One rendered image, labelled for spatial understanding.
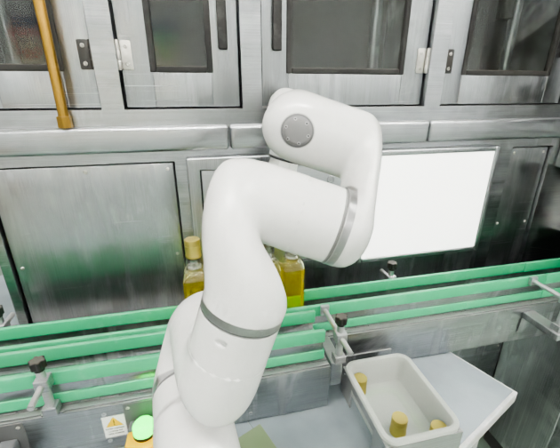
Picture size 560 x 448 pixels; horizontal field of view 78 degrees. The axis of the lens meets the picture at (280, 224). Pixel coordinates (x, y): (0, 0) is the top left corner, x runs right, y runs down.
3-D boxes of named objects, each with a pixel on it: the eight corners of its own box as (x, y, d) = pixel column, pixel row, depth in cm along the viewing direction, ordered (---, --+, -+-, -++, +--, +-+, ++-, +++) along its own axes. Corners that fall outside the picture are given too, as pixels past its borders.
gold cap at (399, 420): (409, 437, 75) (412, 422, 74) (394, 441, 75) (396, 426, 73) (400, 423, 79) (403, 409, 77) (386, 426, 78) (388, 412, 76)
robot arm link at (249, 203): (306, 356, 32) (365, 212, 28) (160, 314, 31) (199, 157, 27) (300, 286, 45) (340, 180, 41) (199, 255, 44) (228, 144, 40)
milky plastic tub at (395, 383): (400, 377, 93) (404, 350, 90) (458, 457, 73) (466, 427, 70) (340, 388, 90) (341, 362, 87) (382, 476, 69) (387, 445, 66)
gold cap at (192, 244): (204, 256, 79) (203, 238, 78) (190, 261, 77) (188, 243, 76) (196, 252, 82) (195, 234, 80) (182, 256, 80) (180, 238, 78)
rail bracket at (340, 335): (328, 330, 91) (331, 289, 87) (355, 379, 76) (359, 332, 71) (316, 332, 91) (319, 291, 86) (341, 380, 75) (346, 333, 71)
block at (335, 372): (329, 356, 92) (331, 334, 89) (343, 383, 83) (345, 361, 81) (316, 358, 91) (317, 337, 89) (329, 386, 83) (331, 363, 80)
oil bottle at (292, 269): (298, 319, 96) (299, 249, 88) (303, 332, 91) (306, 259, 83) (277, 322, 95) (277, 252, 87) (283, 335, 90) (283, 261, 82)
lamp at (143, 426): (157, 420, 73) (156, 410, 72) (155, 440, 69) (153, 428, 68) (134, 424, 72) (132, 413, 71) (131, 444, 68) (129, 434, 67)
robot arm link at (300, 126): (247, 188, 54) (337, 216, 55) (218, 245, 35) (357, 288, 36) (278, 80, 48) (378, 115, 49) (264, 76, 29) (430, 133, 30)
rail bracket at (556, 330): (524, 326, 108) (543, 262, 100) (577, 365, 93) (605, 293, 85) (510, 329, 107) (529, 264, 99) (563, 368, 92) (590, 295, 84)
